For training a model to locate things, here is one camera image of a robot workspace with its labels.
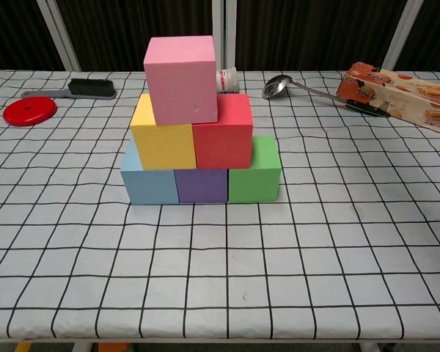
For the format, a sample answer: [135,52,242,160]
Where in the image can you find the purple foam cube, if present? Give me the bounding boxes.
[174,168,230,205]

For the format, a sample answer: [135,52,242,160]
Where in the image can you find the red foam cube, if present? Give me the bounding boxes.
[192,93,254,170]

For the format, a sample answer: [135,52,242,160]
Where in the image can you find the green foam cube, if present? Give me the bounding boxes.
[226,135,282,204]

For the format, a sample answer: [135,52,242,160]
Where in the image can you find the yellow foam cube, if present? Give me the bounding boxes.
[130,92,198,171]

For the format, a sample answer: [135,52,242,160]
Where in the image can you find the blue foam cube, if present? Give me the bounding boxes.
[120,139,180,205]

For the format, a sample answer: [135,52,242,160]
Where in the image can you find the pink foam cube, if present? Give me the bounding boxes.
[143,35,219,127]

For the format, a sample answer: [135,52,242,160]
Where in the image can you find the small white jar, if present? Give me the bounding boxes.
[215,67,240,95]

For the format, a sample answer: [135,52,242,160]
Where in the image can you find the white black grid tablecloth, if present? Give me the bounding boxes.
[0,69,440,340]

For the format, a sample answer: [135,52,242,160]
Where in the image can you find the black pleated curtain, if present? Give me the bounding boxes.
[0,0,440,73]

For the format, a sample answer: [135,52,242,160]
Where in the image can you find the orange biscuit box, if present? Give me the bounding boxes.
[337,62,440,135]

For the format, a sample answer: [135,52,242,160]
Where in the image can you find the red round plastic disc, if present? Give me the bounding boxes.
[2,96,58,128]

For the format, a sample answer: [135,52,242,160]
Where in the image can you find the metal ladle black handle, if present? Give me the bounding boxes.
[261,74,392,118]

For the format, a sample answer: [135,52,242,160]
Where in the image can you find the white upright frame post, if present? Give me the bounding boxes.
[211,0,238,71]

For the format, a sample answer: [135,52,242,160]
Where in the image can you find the black brush grey handle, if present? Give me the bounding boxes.
[21,78,118,101]

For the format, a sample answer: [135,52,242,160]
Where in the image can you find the white slanted frame post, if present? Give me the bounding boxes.
[381,0,425,70]
[35,0,82,72]

